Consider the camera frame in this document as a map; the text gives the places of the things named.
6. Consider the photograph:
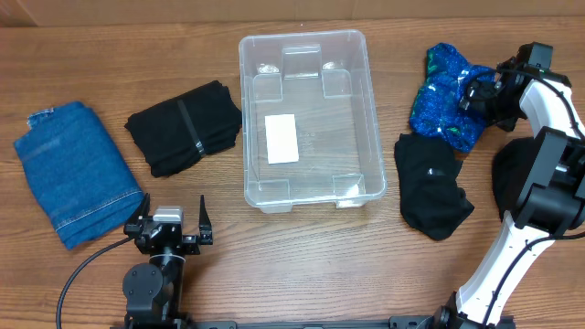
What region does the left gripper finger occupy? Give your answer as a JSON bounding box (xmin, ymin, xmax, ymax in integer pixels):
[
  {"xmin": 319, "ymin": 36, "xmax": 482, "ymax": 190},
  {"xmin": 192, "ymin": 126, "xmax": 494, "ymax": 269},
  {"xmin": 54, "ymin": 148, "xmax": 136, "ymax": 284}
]
[
  {"xmin": 127, "ymin": 193, "xmax": 150, "ymax": 228},
  {"xmin": 198, "ymin": 195, "xmax": 212, "ymax": 234}
]

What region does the shiny blue sequin cloth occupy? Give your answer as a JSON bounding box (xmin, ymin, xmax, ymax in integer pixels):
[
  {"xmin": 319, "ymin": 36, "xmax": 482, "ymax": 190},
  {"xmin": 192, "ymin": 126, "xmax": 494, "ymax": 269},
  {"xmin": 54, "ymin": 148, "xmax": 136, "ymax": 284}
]
[{"xmin": 409, "ymin": 43, "xmax": 495, "ymax": 153}]

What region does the black cloth bundle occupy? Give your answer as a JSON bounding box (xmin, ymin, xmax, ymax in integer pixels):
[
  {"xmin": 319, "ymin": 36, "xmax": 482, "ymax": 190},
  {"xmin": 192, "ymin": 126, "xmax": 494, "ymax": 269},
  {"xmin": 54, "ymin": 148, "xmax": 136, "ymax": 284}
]
[
  {"xmin": 492, "ymin": 137, "xmax": 534, "ymax": 220},
  {"xmin": 394, "ymin": 133, "xmax": 474, "ymax": 241}
]

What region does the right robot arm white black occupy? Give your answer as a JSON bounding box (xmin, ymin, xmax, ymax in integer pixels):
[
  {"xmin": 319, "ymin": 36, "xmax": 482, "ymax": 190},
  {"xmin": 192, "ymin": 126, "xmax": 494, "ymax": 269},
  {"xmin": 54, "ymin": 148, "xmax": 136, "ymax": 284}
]
[{"xmin": 423, "ymin": 67, "xmax": 584, "ymax": 328}]

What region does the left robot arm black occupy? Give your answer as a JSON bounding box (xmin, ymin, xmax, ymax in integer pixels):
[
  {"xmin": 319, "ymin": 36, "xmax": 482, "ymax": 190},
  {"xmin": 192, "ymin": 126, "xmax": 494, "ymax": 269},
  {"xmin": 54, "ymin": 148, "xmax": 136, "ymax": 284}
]
[{"xmin": 122, "ymin": 195, "xmax": 213, "ymax": 328}]

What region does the folded blue denim cloth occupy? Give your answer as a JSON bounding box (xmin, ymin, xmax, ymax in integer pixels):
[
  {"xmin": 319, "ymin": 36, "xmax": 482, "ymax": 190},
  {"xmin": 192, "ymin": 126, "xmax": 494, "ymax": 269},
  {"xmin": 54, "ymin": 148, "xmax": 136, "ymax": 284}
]
[{"xmin": 14, "ymin": 101, "xmax": 144, "ymax": 249}]

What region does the folded black cloth with band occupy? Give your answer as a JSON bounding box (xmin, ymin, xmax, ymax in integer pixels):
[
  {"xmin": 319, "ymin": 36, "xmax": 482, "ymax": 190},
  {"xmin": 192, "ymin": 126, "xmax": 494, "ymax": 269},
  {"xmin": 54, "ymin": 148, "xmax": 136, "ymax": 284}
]
[{"xmin": 124, "ymin": 80, "xmax": 242, "ymax": 177}]

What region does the white paper label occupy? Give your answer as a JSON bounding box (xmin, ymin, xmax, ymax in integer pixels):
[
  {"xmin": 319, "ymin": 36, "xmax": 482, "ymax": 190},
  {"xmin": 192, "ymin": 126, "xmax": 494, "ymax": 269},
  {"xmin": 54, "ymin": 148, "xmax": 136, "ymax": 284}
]
[{"xmin": 264, "ymin": 114, "xmax": 299, "ymax": 165}]

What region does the clear plastic storage bin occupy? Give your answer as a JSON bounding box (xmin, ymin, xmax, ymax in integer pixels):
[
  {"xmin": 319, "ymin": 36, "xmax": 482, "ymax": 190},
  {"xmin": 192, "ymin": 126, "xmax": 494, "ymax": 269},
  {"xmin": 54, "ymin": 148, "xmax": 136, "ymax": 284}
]
[{"xmin": 239, "ymin": 29, "xmax": 388, "ymax": 214}]

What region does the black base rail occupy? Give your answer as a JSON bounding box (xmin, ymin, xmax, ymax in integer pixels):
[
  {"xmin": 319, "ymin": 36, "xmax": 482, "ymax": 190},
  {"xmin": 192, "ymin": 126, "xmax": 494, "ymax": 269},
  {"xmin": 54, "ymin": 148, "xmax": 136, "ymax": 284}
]
[{"xmin": 115, "ymin": 315, "xmax": 433, "ymax": 329}]

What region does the cardboard wall panel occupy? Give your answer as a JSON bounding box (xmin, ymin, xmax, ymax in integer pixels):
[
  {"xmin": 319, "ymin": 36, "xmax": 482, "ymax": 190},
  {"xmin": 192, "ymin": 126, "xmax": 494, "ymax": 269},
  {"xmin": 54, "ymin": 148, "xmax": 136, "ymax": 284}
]
[{"xmin": 1, "ymin": 0, "xmax": 584, "ymax": 27}]

